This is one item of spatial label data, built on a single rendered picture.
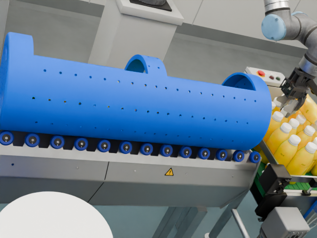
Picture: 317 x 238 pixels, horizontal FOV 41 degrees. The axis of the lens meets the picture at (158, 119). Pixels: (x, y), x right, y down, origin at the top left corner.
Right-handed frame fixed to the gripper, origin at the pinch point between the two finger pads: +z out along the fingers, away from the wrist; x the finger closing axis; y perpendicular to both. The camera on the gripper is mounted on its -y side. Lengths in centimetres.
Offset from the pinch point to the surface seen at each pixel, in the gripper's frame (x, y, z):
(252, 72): -23.6, 6.1, -2.1
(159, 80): 13, 66, -14
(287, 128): 12.0, 6.8, -0.5
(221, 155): 17.2, 33.3, 11.1
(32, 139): 17, 100, 11
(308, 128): 10.4, -4.5, -0.7
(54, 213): 50, 98, 4
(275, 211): 33.3, 10.1, 22.7
